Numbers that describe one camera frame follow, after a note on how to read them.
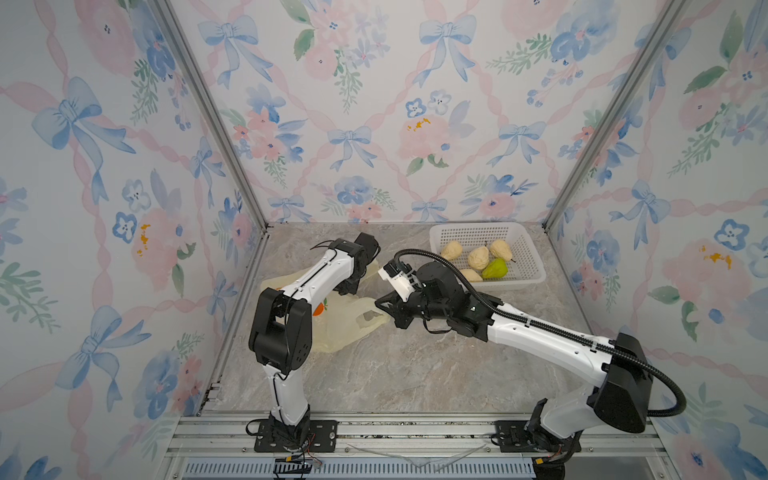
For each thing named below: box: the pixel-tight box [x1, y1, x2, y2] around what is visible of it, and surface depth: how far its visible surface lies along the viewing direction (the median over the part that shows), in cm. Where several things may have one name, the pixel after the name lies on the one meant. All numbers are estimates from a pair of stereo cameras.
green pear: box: [481, 258, 509, 279], surface depth 103 cm
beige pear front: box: [460, 269, 483, 282], surface depth 100 cm
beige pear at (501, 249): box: [490, 239, 513, 261], surface depth 108 cm
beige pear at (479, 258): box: [468, 246, 490, 270], surface depth 105 cm
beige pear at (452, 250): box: [441, 241, 463, 261], surface depth 106 cm
